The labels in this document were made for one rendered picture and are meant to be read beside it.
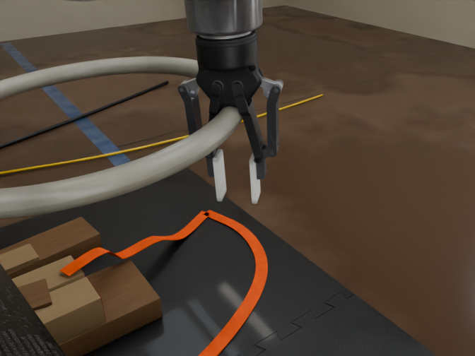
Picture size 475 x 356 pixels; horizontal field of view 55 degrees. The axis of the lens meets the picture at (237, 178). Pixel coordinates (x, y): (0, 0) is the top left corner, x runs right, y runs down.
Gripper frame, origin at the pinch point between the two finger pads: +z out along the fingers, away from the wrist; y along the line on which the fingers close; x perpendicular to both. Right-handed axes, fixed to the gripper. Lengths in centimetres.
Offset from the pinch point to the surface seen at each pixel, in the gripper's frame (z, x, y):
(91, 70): -9.1, -19.7, 31.3
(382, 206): 90, -130, -32
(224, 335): 82, -40, 19
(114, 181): -10.3, 18.8, 7.6
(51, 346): 19.7, 17.3, 25.1
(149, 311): 76, -40, 44
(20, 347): 15.8, 20.9, 26.3
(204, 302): 83, -52, 30
